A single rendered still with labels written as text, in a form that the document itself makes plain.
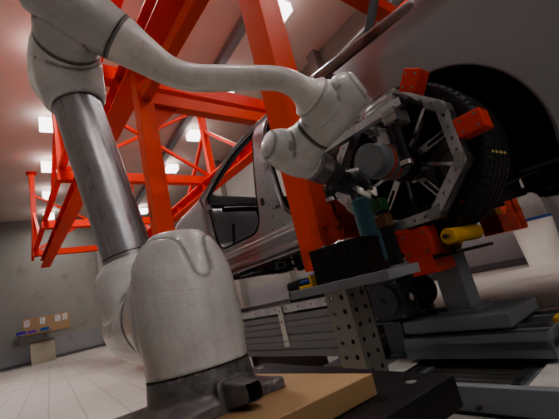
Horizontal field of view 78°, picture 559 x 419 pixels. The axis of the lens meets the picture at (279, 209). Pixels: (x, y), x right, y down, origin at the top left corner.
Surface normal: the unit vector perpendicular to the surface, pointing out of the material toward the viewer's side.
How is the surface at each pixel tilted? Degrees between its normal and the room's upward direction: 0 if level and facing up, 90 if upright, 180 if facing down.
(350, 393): 90
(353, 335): 90
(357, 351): 90
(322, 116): 135
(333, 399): 90
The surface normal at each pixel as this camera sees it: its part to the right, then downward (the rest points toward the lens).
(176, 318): 0.02, -0.29
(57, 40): -0.07, 0.75
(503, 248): -0.82, 0.05
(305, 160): 0.30, 0.68
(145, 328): -0.55, -0.09
